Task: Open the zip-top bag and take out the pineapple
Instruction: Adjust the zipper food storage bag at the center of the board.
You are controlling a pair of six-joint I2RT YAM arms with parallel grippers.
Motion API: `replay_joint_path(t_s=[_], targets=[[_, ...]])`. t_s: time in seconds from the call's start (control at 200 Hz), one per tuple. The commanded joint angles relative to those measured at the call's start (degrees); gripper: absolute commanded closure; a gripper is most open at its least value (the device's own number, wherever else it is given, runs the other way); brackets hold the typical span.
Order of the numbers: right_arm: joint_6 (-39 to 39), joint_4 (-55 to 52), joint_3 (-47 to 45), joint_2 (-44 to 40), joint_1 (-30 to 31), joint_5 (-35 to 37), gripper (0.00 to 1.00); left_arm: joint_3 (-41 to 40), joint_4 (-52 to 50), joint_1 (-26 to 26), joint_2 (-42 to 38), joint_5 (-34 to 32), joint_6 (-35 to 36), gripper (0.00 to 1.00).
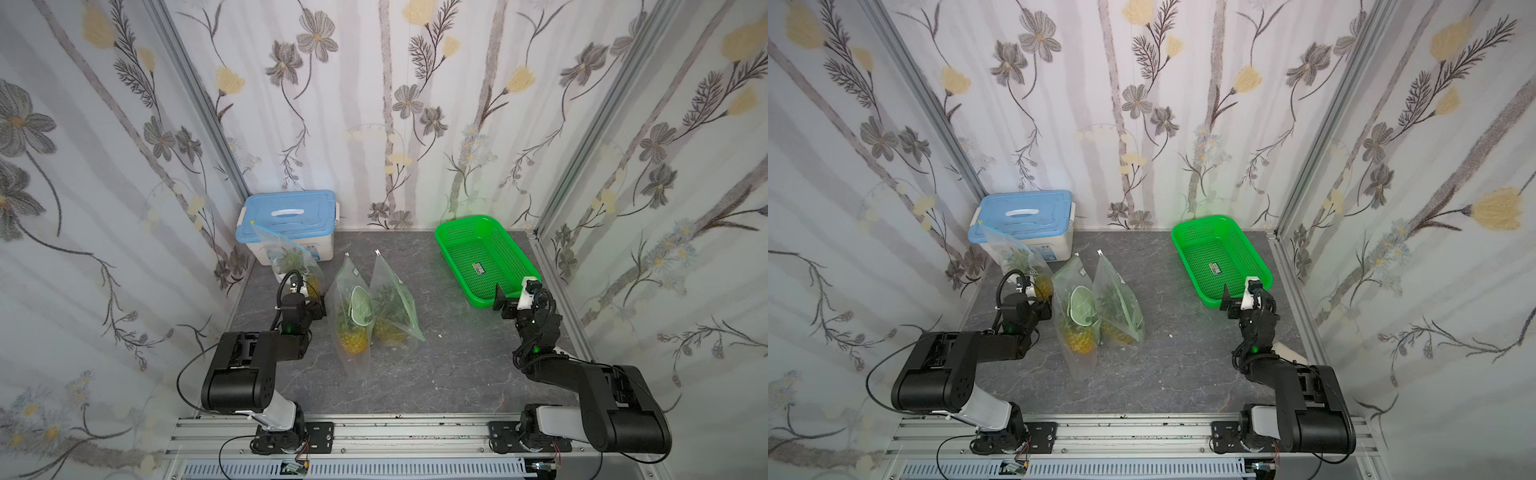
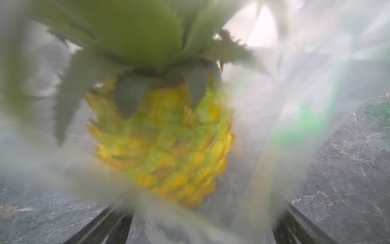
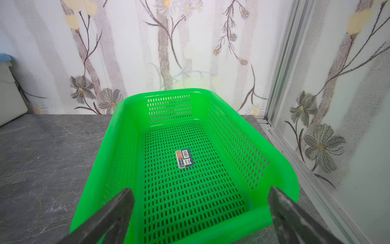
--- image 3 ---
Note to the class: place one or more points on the barcode sticker label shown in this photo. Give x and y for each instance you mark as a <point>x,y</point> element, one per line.
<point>184,158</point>

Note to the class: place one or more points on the blue lid storage box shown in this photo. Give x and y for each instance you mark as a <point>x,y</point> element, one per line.
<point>11,101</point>

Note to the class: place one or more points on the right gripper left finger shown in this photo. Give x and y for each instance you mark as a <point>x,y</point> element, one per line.
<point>109,225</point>

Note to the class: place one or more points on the green plastic perforated basket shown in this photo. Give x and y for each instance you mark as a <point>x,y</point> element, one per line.
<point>219,200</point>

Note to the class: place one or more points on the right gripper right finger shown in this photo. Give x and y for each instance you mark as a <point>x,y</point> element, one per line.
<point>293,225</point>

